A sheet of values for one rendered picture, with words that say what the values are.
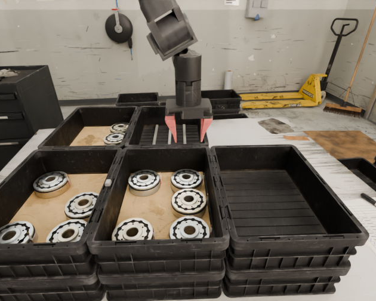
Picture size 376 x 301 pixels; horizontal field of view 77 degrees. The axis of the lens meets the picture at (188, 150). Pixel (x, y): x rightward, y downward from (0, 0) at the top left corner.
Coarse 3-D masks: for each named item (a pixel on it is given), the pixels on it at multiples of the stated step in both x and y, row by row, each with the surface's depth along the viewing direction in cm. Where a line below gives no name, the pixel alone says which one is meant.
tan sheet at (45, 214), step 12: (72, 180) 82; (84, 180) 82; (96, 180) 82; (72, 192) 76; (96, 192) 76; (24, 204) 72; (36, 204) 72; (48, 204) 72; (60, 204) 72; (24, 216) 68; (36, 216) 68; (48, 216) 68; (60, 216) 68; (36, 228) 64; (48, 228) 64
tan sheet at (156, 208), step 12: (168, 180) 82; (156, 192) 76; (168, 192) 76; (204, 192) 76; (132, 204) 72; (144, 204) 72; (156, 204) 72; (168, 204) 72; (120, 216) 68; (132, 216) 68; (144, 216) 68; (156, 216) 68; (168, 216) 68; (204, 216) 68; (156, 228) 64; (168, 228) 64
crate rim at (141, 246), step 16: (208, 160) 75; (112, 176) 67; (96, 224) 53; (224, 224) 53; (128, 240) 49; (144, 240) 49; (160, 240) 49; (176, 240) 49; (192, 240) 49; (208, 240) 49; (224, 240) 49
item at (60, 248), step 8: (32, 152) 79; (120, 152) 79; (24, 160) 75; (16, 168) 71; (112, 168) 71; (8, 176) 67; (0, 184) 64; (104, 184) 65; (104, 192) 62; (96, 208) 57; (88, 224) 53; (88, 232) 51; (80, 240) 49; (0, 248) 47; (8, 248) 47; (16, 248) 47; (24, 248) 47; (32, 248) 47; (40, 248) 47; (48, 248) 47; (56, 248) 47; (64, 248) 48; (72, 248) 48; (80, 248) 48; (0, 256) 48; (8, 256) 48; (16, 256) 48; (24, 256) 48
